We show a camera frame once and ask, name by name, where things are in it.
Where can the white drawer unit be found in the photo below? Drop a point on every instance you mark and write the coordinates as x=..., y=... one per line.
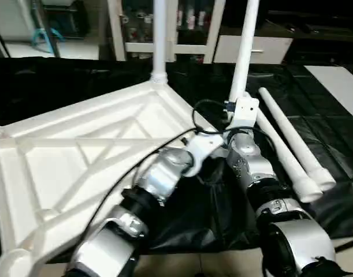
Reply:
x=268, y=49

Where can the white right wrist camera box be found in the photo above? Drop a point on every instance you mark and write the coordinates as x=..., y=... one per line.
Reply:
x=244, y=112

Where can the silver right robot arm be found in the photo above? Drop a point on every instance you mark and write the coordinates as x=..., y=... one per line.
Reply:
x=263, y=184

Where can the white plastic table top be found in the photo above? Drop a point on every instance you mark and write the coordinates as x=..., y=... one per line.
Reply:
x=78, y=150

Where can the white flat board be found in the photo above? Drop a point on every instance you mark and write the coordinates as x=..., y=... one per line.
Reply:
x=338, y=86

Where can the white glass door cabinet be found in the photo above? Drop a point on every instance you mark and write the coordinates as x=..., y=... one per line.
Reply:
x=188, y=29

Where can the white plastic table leg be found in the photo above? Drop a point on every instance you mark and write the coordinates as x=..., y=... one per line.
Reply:
x=292, y=133
x=292, y=167
x=245, y=46
x=159, y=40

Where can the black table mat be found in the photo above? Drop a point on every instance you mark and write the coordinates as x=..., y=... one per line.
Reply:
x=49, y=86

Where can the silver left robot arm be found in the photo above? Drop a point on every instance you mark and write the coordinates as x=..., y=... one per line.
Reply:
x=153, y=184

